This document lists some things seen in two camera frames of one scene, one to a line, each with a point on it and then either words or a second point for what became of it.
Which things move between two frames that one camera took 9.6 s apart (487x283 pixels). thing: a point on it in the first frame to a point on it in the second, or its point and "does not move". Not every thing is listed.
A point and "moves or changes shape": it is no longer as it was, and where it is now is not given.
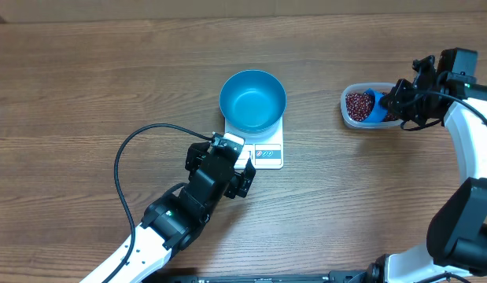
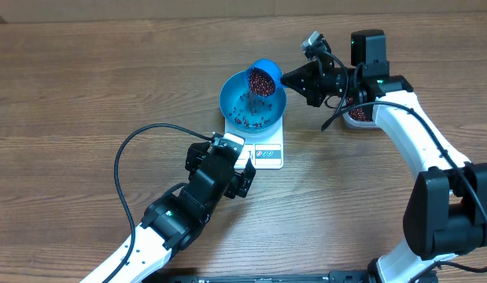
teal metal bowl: [252, 101] does not move
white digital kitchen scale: [265, 149] does not move
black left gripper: [239, 184] does not move
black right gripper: [394, 104] to [312, 87]
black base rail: [343, 277] does not move
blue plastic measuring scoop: [377, 115] moves or changes shape
